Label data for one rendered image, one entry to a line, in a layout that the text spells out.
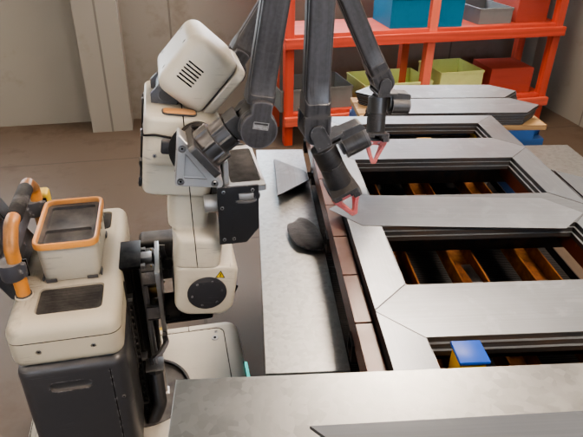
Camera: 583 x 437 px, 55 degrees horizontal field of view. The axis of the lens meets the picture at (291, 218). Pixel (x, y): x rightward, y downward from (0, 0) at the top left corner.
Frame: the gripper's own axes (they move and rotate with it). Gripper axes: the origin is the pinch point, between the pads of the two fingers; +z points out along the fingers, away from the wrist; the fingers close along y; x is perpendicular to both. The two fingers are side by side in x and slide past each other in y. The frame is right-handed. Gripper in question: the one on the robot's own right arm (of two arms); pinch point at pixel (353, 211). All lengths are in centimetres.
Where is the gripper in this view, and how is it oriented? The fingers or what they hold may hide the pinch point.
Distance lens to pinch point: 134.0
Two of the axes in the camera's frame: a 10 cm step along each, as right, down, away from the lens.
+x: -8.9, 4.5, 0.5
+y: -2.1, -5.1, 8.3
